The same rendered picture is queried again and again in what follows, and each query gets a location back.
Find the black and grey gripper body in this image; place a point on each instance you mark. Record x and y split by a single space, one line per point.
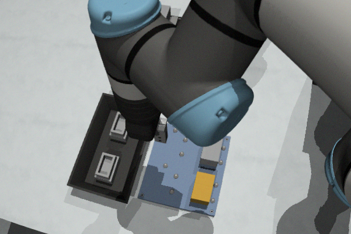
141 116

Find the yellow rectangular block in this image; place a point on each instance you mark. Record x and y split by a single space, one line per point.
202 188

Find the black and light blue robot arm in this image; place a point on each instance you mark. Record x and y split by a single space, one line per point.
192 72

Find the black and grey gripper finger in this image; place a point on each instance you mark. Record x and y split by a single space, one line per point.
163 121
160 136

